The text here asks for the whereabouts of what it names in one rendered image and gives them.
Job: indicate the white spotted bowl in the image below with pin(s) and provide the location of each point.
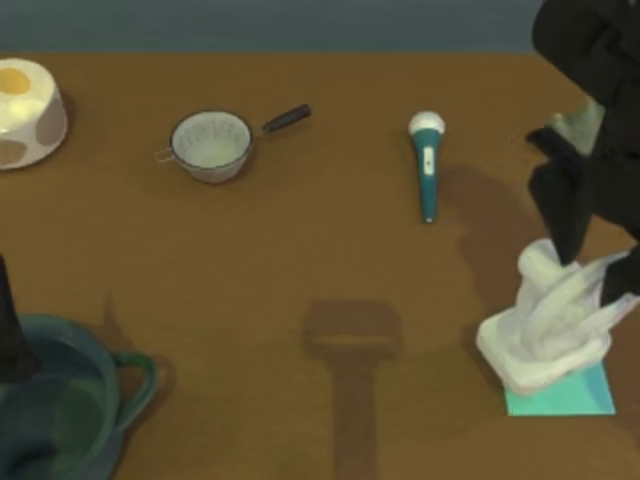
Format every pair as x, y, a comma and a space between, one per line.
25, 115

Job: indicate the pale green object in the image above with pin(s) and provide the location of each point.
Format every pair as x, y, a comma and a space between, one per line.
575, 125

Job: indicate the teal white handheld microphone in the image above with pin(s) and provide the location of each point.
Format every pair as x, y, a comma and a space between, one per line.
428, 160

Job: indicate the teal square mat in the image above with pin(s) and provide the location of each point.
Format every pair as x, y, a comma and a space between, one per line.
570, 400

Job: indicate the teal plastic basin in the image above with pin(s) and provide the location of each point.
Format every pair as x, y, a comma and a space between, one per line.
65, 400

